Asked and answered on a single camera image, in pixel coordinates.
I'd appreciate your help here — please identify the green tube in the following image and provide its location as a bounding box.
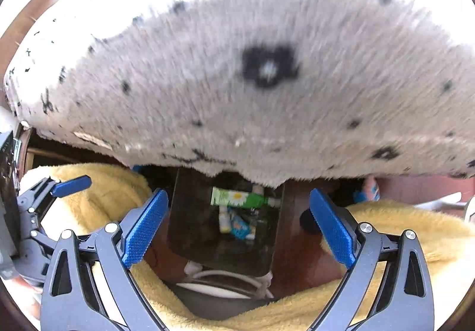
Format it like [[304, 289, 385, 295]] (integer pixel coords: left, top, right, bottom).
[[211, 186, 281, 210]]

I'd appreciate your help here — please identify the pink and blue item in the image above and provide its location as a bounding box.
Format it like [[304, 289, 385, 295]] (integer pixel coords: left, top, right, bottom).
[[352, 176, 382, 203]]

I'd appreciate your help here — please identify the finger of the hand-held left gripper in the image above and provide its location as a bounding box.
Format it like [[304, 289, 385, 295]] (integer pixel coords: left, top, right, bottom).
[[20, 225, 57, 285], [18, 174, 93, 222]]

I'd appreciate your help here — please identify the dark wooden headboard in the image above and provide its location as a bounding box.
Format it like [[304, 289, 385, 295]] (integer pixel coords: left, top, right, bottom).
[[0, 0, 115, 57]]

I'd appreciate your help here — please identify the black lined waste bin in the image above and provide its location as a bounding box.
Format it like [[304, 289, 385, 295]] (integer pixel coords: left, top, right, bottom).
[[167, 168, 284, 298]]

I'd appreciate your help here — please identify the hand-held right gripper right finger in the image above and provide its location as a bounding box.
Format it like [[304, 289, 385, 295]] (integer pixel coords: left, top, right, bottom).
[[306, 188, 435, 331]]

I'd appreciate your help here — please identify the yellow fleece cloth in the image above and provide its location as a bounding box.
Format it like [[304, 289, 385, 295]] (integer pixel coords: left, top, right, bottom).
[[20, 163, 475, 331]]

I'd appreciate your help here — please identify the pale yellow bottle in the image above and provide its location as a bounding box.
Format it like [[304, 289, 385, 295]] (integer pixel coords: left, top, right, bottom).
[[218, 205, 231, 233]]

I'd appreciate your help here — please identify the blue packet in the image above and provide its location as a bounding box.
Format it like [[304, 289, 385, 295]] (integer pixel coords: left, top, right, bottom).
[[228, 214, 257, 241]]

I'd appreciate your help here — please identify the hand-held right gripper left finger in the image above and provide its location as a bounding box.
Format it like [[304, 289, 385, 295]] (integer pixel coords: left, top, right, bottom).
[[40, 188, 169, 331]]

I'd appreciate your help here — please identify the grey cat print blanket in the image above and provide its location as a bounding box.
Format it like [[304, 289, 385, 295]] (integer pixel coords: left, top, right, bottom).
[[3, 0, 475, 187]]

